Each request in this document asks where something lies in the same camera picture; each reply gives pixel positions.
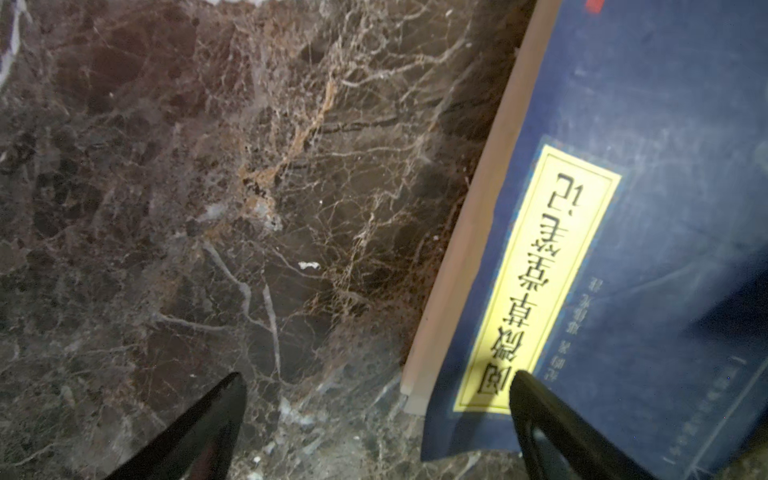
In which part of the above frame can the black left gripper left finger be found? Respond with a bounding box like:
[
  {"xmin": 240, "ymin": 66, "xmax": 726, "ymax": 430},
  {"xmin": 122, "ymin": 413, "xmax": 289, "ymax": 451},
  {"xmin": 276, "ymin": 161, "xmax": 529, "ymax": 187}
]
[{"xmin": 108, "ymin": 372, "xmax": 247, "ymax": 479}]

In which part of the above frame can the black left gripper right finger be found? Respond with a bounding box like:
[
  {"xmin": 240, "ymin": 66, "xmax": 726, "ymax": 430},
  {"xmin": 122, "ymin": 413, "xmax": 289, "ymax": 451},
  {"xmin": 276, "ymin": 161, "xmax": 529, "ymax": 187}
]
[{"xmin": 509, "ymin": 370, "xmax": 653, "ymax": 479}]

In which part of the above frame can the dark blue book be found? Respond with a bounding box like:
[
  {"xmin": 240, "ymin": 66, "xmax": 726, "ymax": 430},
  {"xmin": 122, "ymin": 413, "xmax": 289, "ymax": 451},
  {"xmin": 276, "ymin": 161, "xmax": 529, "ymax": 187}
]
[{"xmin": 401, "ymin": 1, "xmax": 767, "ymax": 479}]

